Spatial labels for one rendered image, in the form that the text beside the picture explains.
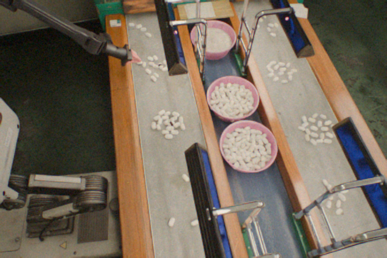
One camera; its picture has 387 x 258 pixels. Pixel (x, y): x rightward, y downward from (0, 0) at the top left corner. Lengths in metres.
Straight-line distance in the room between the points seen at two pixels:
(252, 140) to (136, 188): 0.58
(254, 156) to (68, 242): 0.98
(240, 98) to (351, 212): 0.73
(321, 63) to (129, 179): 1.20
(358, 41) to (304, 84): 1.66
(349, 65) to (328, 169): 1.69
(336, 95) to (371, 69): 1.44
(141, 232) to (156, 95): 0.69
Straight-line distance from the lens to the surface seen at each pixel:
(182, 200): 1.30
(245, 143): 1.43
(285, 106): 1.59
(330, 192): 1.05
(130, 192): 1.31
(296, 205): 1.39
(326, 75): 1.77
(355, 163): 1.16
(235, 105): 1.53
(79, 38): 1.48
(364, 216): 1.49
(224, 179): 1.32
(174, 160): 1.37
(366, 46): 3.31
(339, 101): 1.69
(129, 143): 1.40
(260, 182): 1.44
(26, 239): 1.72
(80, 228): 1.63
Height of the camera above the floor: 1.99
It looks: 60 degrees down
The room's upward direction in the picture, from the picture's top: 3 degrees clockwise
